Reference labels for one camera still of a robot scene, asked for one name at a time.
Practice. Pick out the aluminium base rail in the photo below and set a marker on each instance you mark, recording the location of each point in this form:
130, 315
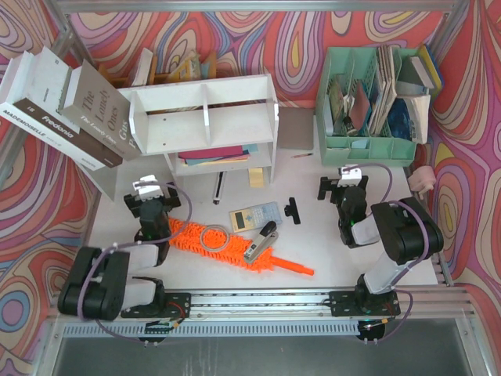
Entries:
273, 303

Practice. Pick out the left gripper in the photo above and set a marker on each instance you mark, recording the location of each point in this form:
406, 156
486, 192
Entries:
131, 200

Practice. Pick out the blue beige calculator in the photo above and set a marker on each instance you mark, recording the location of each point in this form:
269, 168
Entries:
255, 217

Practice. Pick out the masking tape roll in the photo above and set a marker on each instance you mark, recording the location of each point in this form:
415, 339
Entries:
214, 238

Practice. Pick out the brown white Fredonia book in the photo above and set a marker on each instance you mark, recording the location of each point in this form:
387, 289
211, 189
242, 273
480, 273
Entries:
33, 89

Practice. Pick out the mint green desk organizer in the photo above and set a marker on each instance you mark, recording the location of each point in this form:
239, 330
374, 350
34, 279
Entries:
393, 153

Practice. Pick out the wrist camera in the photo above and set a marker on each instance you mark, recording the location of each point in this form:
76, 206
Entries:
350, 175
147, 188

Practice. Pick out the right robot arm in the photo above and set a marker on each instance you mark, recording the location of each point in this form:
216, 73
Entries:
408, 235

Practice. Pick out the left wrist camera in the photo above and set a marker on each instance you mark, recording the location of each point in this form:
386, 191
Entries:
147, 188

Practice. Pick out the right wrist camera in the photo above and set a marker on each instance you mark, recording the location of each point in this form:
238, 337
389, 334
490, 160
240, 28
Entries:
350, 175

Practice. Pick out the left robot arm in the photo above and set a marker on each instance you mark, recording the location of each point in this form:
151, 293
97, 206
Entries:
101, 284

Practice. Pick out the black binder clip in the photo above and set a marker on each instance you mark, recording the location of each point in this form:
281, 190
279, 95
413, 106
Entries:
290, 210

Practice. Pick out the yellow sticky note pad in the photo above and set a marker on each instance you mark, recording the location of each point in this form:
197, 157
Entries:
256, 177

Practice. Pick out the grey Lonely Ones book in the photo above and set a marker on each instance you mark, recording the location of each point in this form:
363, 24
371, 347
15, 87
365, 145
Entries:
101, 110

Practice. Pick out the books in green organizer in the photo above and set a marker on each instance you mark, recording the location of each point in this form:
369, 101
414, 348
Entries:
375, 93

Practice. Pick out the white small bookshelf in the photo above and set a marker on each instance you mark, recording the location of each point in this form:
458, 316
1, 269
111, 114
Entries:
200, 115

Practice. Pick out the small pencil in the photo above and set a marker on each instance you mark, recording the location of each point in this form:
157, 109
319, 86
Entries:
302, 155

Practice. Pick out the orange microfiber duster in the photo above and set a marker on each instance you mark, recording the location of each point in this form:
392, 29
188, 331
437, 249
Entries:
189, 240

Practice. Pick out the stack of coloured paper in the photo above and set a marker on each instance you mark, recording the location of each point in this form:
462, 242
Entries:
217, 155

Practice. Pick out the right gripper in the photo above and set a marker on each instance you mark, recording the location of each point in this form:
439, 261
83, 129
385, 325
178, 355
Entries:
325, 187

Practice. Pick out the pink pig figurine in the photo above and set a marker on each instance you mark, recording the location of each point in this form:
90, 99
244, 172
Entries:
422, 180

